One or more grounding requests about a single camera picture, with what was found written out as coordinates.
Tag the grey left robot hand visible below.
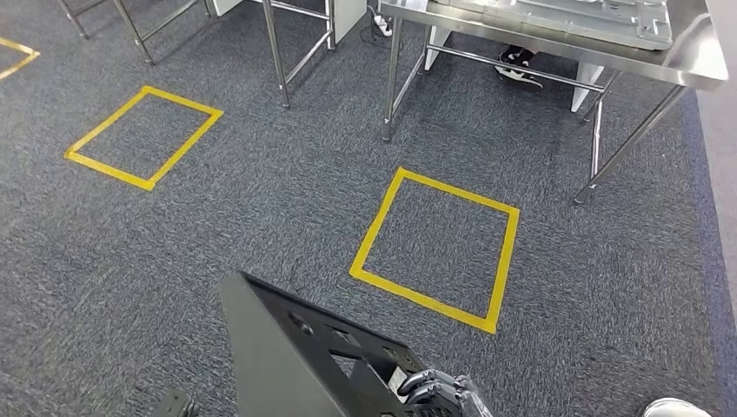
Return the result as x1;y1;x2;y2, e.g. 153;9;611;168
150;389;198;417

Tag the black plastic plate frame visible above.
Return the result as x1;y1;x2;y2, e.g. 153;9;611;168
218;271;430;417

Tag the yellow floor tape square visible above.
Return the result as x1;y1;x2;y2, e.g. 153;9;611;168
349;167;521;335

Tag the steel workbench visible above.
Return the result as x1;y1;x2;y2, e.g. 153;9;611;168
380;0;729;205

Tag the person's shoe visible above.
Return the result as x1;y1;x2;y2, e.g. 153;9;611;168
494;64;545;91
499;45;540;69

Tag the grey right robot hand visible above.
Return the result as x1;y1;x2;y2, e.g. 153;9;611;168
397;367;494;417

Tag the steel table frame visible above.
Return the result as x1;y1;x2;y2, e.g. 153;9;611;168
56;0;216;65

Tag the white desk panel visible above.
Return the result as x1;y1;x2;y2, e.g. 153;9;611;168
569;62;606;114
424;25;454;72

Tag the stamped grey metal plate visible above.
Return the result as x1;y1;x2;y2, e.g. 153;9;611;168
428;0;674;52

